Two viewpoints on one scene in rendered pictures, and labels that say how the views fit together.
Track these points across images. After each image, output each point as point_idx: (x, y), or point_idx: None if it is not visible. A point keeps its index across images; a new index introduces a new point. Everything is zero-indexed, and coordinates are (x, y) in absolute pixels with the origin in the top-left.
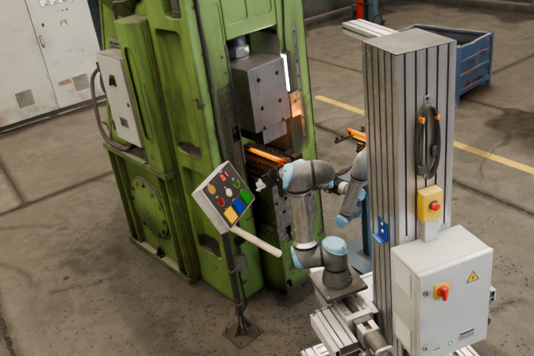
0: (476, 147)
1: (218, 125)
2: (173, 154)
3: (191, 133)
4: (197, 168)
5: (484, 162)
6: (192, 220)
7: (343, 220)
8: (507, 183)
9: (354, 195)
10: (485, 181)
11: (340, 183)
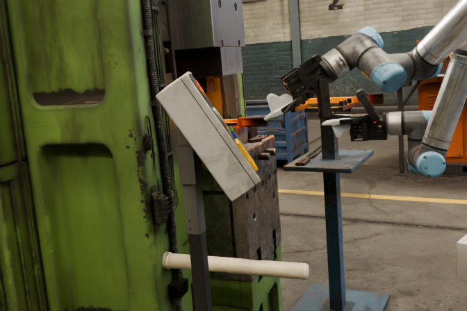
0: (348, 192)
1: (150, 16)
2: (17, 125)
3: (71, 62)
4: (87, 132)
5: (371, 201)
6: (53, 277)
7: (442, 157)
8: (415, 212)
9: (463, 96)
10: (392, 214)
11: (390, 113)
